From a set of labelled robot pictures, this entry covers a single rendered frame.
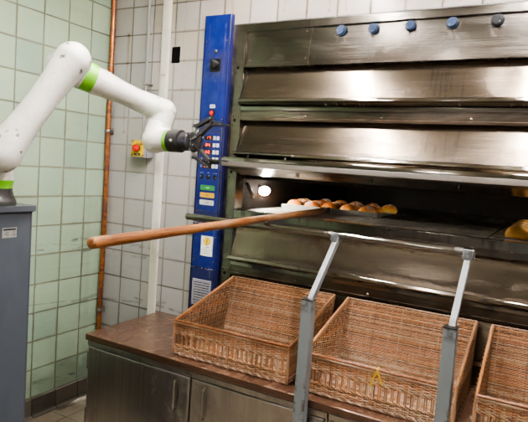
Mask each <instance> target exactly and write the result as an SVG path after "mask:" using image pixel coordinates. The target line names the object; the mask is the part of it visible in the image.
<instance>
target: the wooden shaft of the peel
mask: <svg viewBox="0 0 528 422"><path fill-rule="evenodd" d="M323 213H324V208H313V209H306V210H300V211H293V212H286V213H279V214H267V215H260V216H254V217H247V218H240V219H227V220H221V221H214V222H207V223H201V224H188V225H181V226H174V227H167V228H161V229H149V230H142V231H135V232H128V233H121V234H109V235H102V236H96V237H90V238H89V239H88V240H87V246H88V247H89V248H90V249H99V248H105V247H110V246H116V245H121V244H131V243H136V242H143V241H148V240H153V239H163V238H169V237H174V236H180V235H186V234H196V233H201V232H206V231H212V230H217V229H228V228H233V227H239V226H244V225H249V224H259V223H265V222H271V221H276V220H282V219H291V218H297V217H302V216H309V215H314V214H323Z"/></svg>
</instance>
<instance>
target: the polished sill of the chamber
mask: <svg viewBox="0 0 528 422"><path fill-rule="evenodd" d="M267 214H273V213H266V212H259V211H251V210H244V209H235V210H234V218H247V217H254V216H260V215H267ZM271 222H273V223H280V224H293V225H300V226H307V227H314V228H321V229H333V230H340V231H347V232H354V233H361V234H373V235H380V236H387V237H394V238H401V239H414V240H421V241H427V242H434V243H441V244H454V245H461V246H468V247H474V248H481V249H488V250H501V251H508V252H515V253H522V254H528V243H527V242H520V241H513V240H505V239H491V238H484V237H477V236H469V235H461V234H448V233H440V232H433V231H426V230H418V229H404V228H397V227H390V226H382V225H374V224H361V223H353V222H346V221H338V220H331V219H317V218H309V217H297V218H291V219H282V220H276V221H271Z"/></svg>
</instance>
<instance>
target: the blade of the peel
mask: <svg viewBox="0 0 528 422"><path fill-rule="evenodd" d="M282 208H287V209H295V210H306V209H313V208H320V207H312V206H303V205H295V204H286V203H282ZM330 214H343V215H352V216H360V217H368V218H380V217H384V216H387V215H390V214H379V213H372V212H363V211H354V210H346V209H336V208H331V209H330Z"/></svg>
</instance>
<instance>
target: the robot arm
mask: <svg viewBox="0 0 528 422"><path fill-rule="evenodd" d="M45 66H46V68H45V69H44V71H43V73H42V74H41V76H40V77H39V78H38V80H37V81H36V83H35V84H34V86H33V87H32V88H31V90H30V91H29V92H28V94H27V95H26V96H25V97H24V98H23V100H22V101H21V102H20V103H19V105H18V106H17V107H16V108H15V109H14V111H13V112H12V113H11V114H10V115H9V116H8V117H7V118H6V120H5V121H4V122H3V123H2V124H1V125H0V206H11V205H16V204H17V201H16V199H15V197H14V195H13V183H14V175H15V168H16V167H17V166H18V165H19V164H20V162H21V161H22V160H23V157H24V155H25V153H26V151H27V150H28V148H29V146H30V145H31V143H32V141H33V140H34V138H35V137H36V135H37V134H38V132H39V130H40V129H41V127H42V126H43V124H44V123H45V122H46V120H47V119H48V118H49V116H50V115H51V113H52V112H53V111H54V109H55V108H56V106H57V105H58V104H59V103H60V102H61V101H62V100H63V99H64V97H65V96H66V95H67V94H68V93H69V92H70V90H71V89H72V88H73V87H75V88H76V89H79V90H83V91H85V92H88V94H91V95H96V96H99V97H101V98H104V99H107V100H111V101H113V102H116V103H117V104H120V105H122V106H125V107H127V108H129V109H132V110H134V111H136V112H138V113H140V114H143V115H145V116H146V117H147V118H148V123H147V125H146V128H145V130H144V133H143V134H142V145H143V147H144V148H145V149H146V150H147V151H148V152H151V153H160V152H184V151H191V152H192V155H191V156H190V157H189V158H190V159H194V160H195V161H197V162H198V163H200V164H201V165H203V166H204V167H206V168H212V164H220V162H229V160H218V159H210V157H209V156H208V155H207V154H206V153H205V152H204V149H203V148H202V146H203V139H204V138H203V136H204V134H205V133H206V132H207V131H208V130H209V129H211V128H212V127H213V126H226V127H230V125H227V124H222V122H221V121H215V118H214V117H213V116H209V117H207V118H206V119H204V120H202V121H201V122H199V123H197V124H193V125H192V127H193V130H194V131H192V132H185V131H184V130H171V128H172V125H173V121H174V119H175V116H176V107H175V105H174V103H173V102H172V101H170V100H167V99H164V98H162V97H160V96H157V95H154V94H151V93H149V92H146V91H145V90H142V89H140V88H137V87H136V86H134V85H131V84H129V83H127V82H126V81H125V80H122V79H120V78H118V77H117V76H115V75H114V74H112V73H110V72H109V71H107V70H106V69H104V68H102V67H101V66H100V65H97V64H94V63H92V62H91V55H90V53H89V51H88V50H87V48H86V47H85V46H83V45H82V44H79V43H77V42H72V41H70V42H65V43H62V44H61V45H60V46H59V47H58V48H57V49H55V50H53V51H51V52H50V53H49V54H48V56H47V58H46V60H45ZM206 124H207V125H206ZM204 125H206V126H205V127H204V128H203V129H202V130H201V131H199V132H197V130H198V129H199V127H202V126H204ZM196 152H198V153H199V154H200V155H201V156H202V158H203V159H204V160H205V161H206V162H205V161H204V160H202V159H201V158H199V157H197V155H196V154H195V153H196Z"/></svg>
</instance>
